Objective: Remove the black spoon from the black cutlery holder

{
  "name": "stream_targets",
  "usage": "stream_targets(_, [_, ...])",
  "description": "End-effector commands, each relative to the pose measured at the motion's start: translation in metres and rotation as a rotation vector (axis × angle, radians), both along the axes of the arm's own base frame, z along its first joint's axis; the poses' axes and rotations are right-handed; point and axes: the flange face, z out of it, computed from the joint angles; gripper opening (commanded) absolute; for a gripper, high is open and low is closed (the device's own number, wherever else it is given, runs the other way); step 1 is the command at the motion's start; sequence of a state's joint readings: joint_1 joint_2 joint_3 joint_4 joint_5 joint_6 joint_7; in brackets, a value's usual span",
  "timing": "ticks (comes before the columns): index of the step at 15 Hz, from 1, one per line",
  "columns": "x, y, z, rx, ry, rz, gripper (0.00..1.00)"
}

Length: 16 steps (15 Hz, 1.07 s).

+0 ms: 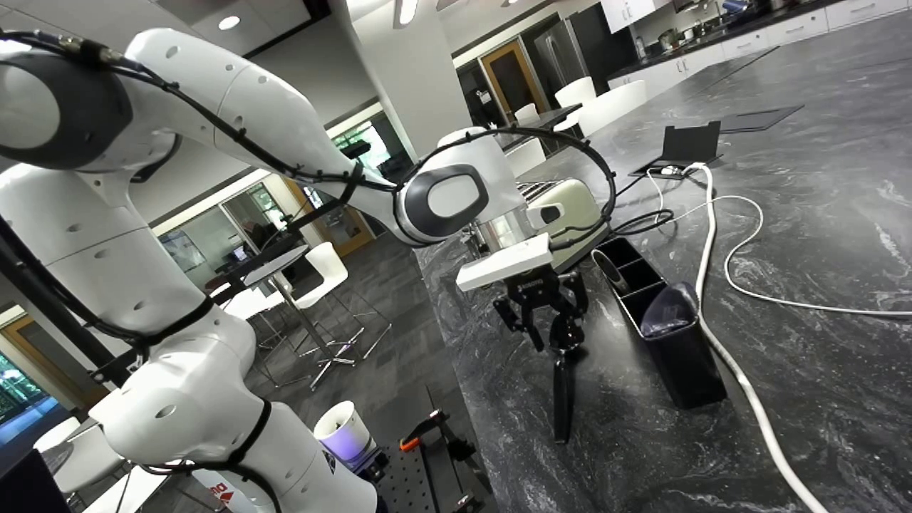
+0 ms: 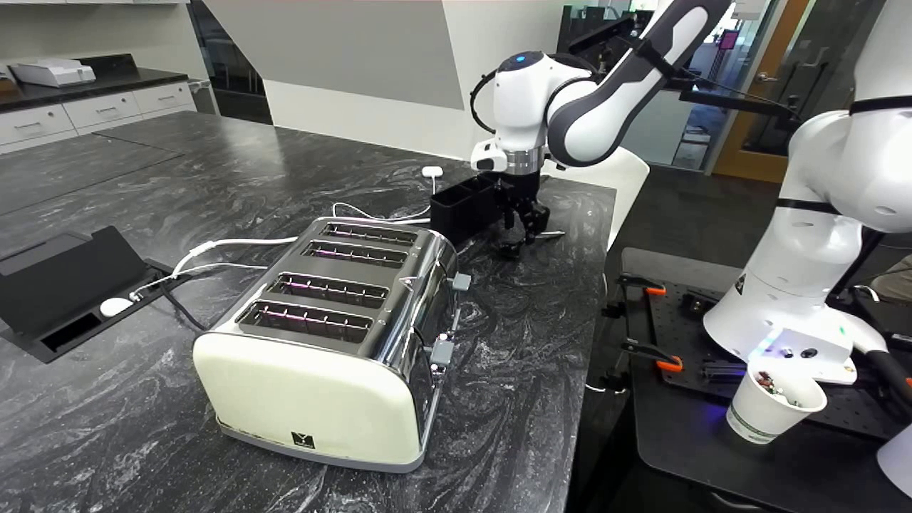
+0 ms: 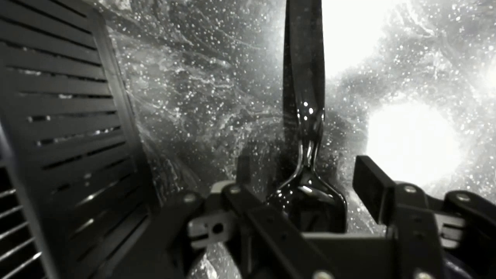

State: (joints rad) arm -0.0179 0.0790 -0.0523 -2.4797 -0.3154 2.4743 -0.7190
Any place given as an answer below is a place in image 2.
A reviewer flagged white chair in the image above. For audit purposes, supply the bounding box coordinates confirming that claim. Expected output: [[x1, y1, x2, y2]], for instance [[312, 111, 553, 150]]
[[560, 146, 652, 254]]

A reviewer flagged white cabinet with dark counter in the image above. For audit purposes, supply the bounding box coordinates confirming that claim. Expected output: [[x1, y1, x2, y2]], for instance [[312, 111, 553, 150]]
[[0, 51, 199, 155]]

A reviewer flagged black cutlery holder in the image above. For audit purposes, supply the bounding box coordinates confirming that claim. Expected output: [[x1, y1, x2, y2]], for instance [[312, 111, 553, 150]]
[[429, 173, 513, 248]]

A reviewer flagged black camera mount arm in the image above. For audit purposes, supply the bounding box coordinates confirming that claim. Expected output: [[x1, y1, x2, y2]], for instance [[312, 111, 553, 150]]
[[560, 3, 811, 124]]

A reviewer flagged black robot cart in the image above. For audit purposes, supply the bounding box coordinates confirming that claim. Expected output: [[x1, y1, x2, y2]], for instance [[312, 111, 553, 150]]
[[607, 248, 912, 513]]

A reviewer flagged black pop-up socket box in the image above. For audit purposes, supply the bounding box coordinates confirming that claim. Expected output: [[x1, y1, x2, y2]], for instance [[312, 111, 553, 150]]
[[0, 222, 178, 366]]

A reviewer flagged white toaster power cable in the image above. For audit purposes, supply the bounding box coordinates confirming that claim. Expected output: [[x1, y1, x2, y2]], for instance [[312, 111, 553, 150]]
[[168, 232, 302, 284]]

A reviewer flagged cream chrome four-slot toaster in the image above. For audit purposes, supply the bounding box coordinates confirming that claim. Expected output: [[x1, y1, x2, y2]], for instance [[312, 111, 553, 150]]
[[191, 212, 460, 475]]

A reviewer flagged white paper cup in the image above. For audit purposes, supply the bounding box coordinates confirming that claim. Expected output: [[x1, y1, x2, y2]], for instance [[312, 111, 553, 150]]
[[724, 358, 829, 448]]

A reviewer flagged thin white cable with plug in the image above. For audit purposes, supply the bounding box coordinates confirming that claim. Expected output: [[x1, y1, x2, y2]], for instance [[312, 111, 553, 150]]
[[328, 161, 447, 227]]

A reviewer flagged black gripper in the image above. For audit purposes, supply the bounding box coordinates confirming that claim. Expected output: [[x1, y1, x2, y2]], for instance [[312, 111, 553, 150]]
[[499, 171, 553, 237]]

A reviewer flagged white countertop device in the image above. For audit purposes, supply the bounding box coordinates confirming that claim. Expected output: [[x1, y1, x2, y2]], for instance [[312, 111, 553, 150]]
[[7, 53, 100, 91]]

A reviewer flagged brown wooden door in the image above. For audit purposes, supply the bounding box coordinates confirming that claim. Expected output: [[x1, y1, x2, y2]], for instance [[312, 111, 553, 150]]
[[711, 0, 812, 185]]

